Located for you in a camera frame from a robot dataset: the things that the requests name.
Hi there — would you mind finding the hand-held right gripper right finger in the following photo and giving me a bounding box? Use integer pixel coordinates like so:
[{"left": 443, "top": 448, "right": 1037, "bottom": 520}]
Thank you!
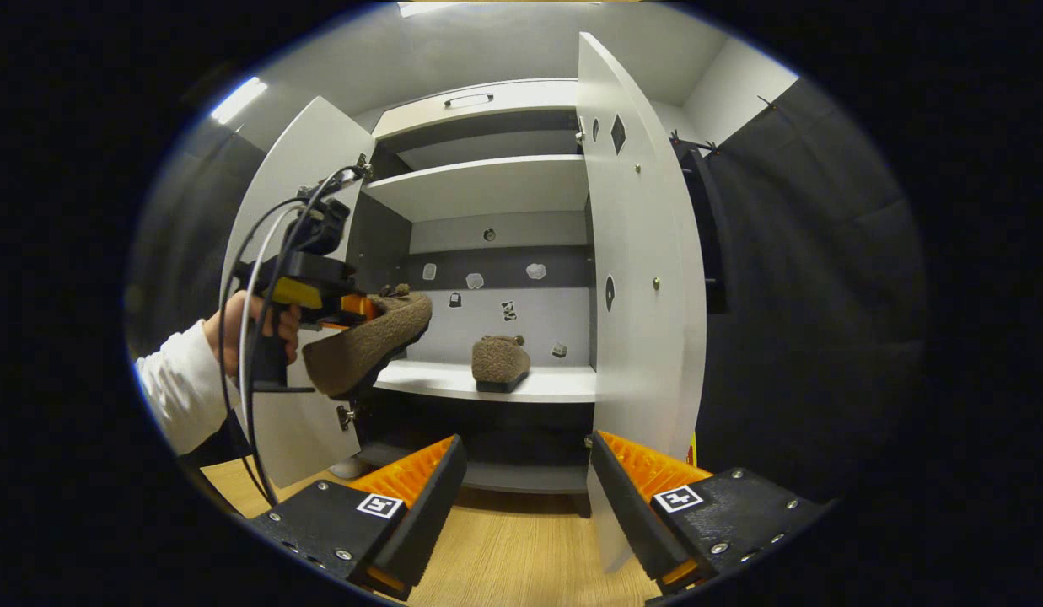
[{"left": 589, "top": 431, "right": 825, "bottom": 596}]

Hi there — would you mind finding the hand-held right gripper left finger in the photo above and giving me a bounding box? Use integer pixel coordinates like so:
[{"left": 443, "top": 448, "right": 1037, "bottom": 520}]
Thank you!
[{"left": 247, "top": 434, "right": 469, "bottom": 601}]

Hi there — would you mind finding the brown fuzzy shoe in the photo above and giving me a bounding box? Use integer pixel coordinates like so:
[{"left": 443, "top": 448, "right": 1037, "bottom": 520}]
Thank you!
[
  {"left": 471, "top": 335, "right": 532, "bottom": 394},
  {"left": 302, "top": 285, "right": 433, "bottom": 400}
]

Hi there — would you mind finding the white shoe cabinet door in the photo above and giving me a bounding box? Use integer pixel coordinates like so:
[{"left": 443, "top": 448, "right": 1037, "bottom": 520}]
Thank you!
[
  {"left": 576, "top": 32, "right": 709, "bottom": 574},
  {"left": 222, "top": 95, "right": 379, "bottom": 490}
]

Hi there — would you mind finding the white shoe cabinet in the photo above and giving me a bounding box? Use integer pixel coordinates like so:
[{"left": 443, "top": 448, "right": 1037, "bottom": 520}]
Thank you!
[{"left": 352, "top": 78, "right": 598, "bottom": 494}]

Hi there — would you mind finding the white cabinet drawer front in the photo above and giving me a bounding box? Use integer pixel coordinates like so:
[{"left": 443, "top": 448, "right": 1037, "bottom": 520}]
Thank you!
[{"left": 371, "top": 78, "right": 579, "bottom": 140}]

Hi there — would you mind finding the ceiling light panel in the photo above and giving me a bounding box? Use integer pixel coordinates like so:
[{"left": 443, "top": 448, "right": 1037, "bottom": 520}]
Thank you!
[
  {"left": 209, "top": 76, "right": 269, "bottom": 126},
  {"left": 399, "top": 0, "right": 606, "bottom": 18}
]

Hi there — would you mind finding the black backdrop cloth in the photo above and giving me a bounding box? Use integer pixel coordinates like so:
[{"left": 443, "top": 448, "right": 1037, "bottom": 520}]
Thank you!
[{"left": 673, "top": 76, "right": 931, "bottom": 507}]

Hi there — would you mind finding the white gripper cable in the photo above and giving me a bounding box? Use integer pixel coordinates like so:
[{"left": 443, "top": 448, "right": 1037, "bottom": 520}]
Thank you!
[{"left": 239, "top": 201, "right": 307, "bottom": 443}]

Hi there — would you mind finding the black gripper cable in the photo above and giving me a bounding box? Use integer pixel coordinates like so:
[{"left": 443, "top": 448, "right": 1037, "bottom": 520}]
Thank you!
[{"left": 218, "top": 164, "right": 372, "bottom": 507}]

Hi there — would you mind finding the black door handle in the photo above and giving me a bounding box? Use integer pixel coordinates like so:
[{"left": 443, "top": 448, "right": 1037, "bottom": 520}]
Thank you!
[{"left": 688, "top": 145, "right": 730, "bottom": 314}]

